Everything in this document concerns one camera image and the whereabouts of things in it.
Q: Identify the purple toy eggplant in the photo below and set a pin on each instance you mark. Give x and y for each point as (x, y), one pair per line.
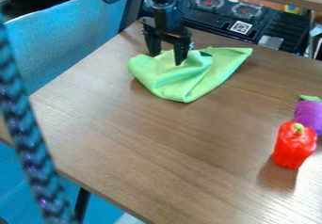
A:
(309, 111)

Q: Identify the toy stove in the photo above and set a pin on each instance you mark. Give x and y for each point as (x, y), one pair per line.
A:
(247, 18)

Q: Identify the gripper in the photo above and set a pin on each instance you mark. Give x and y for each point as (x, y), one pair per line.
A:
(167, 19)

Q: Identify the green cloth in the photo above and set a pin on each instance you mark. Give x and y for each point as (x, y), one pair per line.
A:
(186, 73)

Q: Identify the red toy pepper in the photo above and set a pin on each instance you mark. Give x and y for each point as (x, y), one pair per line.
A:
(294, 145)

